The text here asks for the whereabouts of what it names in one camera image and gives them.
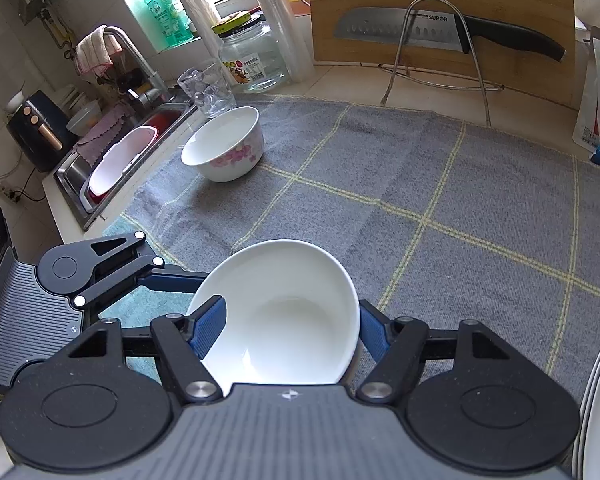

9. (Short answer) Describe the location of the pink dish towel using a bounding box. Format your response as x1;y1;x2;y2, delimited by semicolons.
75;27;123;75

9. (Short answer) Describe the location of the metal wire rack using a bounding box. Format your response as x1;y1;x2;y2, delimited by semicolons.
380;0;503;126

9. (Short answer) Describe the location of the steel sink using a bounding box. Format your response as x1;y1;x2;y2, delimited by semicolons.
54;102;193;232

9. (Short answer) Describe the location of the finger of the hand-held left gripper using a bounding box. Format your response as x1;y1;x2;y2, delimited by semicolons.
72;231;212;311

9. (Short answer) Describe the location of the glass jar with green lid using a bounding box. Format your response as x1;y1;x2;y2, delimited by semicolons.
217;10;287;94

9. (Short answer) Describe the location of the white pink-flower bowl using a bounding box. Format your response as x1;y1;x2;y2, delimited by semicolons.
181;106;265;182
186;239;361;392

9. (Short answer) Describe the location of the white and blue salt bag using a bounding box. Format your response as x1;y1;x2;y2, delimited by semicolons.
574;25;600;177

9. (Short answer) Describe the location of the grey checked mat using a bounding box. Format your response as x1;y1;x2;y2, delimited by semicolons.
122;95;600;406

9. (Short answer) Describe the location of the black-handled kitchen knife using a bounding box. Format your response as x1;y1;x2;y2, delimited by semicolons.
334;7;566;63

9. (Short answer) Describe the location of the pink and white basin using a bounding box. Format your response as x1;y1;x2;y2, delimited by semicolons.
87;126;159;206

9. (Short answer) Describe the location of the white fruit-print deep plate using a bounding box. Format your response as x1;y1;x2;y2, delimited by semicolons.
572;317;600;480

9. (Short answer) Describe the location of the white plastic bag roll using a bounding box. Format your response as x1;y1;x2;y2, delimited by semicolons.
175;0;222;63

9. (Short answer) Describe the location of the green dish soap bottle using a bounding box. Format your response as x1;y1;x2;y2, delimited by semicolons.
137;0;194;47

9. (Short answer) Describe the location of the clear drinking glass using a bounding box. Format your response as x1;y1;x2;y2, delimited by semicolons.
177;60;237;119

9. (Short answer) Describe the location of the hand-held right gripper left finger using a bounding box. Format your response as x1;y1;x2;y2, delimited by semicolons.
67;296;228;406

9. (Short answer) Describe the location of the clear plastic wrap roll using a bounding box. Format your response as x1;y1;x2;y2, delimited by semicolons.
247;0;313;83

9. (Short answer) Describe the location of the black air fryer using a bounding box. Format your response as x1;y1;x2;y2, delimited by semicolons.
6;90;79;172

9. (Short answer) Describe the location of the metal faucet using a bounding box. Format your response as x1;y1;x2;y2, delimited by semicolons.
104;25;172;107

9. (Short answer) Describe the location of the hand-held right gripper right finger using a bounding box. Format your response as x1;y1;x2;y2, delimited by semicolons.
354;300;511;406

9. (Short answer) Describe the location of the teal printed towel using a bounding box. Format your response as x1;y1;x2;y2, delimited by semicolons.
102;212;201;386

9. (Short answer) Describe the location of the purple dish cloth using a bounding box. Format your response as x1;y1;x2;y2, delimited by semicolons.
72;105;132;162

